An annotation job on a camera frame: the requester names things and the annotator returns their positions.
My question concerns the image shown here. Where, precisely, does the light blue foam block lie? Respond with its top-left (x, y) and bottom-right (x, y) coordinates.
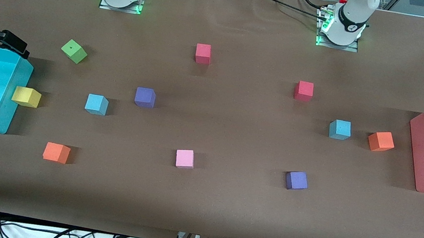
top-left (84, 93), bottom-right (110, 116)
top-left (327, 118), bottom-right (353, 142)

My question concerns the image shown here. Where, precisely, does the yellow foam block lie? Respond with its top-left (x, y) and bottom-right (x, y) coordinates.
top-left (10, 85), bottom-right (43, 109)

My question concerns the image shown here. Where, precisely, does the green foam block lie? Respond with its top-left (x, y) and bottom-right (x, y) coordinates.
top-left (59, 38), bottom-right (90, 66)

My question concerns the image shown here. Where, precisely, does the orange foam block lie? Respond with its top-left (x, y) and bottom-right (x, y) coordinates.
top-left (366, 129), bottom-right (397, 155)
top-left (42, 142), bottom-right (72, 165)

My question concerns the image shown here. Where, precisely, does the red foam block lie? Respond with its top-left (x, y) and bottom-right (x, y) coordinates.
top-left (293, 80), bottom-right (315, 103)
top-left (194, 42), bottom-right (213, 65)

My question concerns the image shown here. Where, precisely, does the purple foam block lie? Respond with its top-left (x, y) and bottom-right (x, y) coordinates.
top-left (284, 169), bottom-right (310, 192)
top-left (133, 86), bottom-right (157, 109)

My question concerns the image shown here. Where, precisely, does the pink foam block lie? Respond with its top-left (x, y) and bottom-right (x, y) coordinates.
top-left (174, 148), bottom-right (196, 170)

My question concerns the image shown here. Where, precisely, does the brown table cover sheet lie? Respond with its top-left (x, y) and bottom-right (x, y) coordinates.
top-left (0, 0), bottom-right (424, 238)

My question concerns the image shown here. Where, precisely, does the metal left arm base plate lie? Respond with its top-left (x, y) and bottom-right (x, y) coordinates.
top-left (315, 5), bottom-right (364, 53)

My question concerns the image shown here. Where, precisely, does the black cable across table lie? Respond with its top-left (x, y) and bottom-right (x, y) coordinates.
top-left (294, 0), bottom-right (329, 11)
top-left (249, 0), bottom-right (331, 21)

